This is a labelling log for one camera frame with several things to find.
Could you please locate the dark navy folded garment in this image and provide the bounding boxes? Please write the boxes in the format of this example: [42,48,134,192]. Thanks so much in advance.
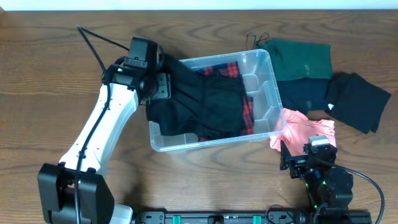
[277,78,329,114]

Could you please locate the red navy plaid shirt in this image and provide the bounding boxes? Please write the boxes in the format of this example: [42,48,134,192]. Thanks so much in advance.
[197,62,254,142]

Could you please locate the black garment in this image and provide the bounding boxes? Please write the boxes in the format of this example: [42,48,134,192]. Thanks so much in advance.
[325,72,391,134]
[146,55,246,137]

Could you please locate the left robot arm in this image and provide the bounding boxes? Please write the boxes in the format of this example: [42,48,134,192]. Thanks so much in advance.
[37,37,171,223]

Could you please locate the pink crumpled garment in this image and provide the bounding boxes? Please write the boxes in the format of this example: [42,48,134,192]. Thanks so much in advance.
[270,108,336,156]

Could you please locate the black mounting rail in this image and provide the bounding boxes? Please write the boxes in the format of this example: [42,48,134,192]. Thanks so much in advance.
[131,208,372,224]

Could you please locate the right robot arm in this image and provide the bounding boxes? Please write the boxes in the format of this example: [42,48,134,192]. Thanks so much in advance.
[280,136,353,223]

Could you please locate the clear plastic storage container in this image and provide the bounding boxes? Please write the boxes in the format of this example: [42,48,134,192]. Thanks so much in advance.
[149,49,286,152]

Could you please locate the green garment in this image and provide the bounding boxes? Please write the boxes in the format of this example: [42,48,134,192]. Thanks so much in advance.
[246,32,333,81]

